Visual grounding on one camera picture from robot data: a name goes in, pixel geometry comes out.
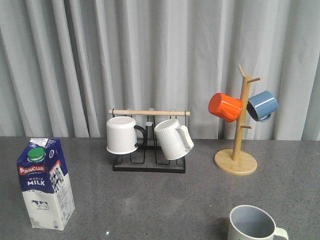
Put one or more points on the black wire mug rack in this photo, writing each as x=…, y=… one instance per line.
x=149, y=157

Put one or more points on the pale green HOME mug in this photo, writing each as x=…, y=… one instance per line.
x=247, y=222

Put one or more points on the blue mug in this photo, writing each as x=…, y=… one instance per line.
x=261, y=106

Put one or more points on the orange mug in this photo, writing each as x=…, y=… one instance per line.
x=225, y=107

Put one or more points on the white ribbed mug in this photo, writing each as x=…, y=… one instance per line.
x=173, y=138

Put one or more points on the white mug black handle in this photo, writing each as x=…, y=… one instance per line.
x=122, y=136

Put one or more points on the grey curtain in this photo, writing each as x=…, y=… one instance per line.
x=65, y=63

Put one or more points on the wooden mug tree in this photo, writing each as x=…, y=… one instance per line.
x=235, y=161

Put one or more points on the blue white milk carton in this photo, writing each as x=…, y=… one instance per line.
x=45, y=184

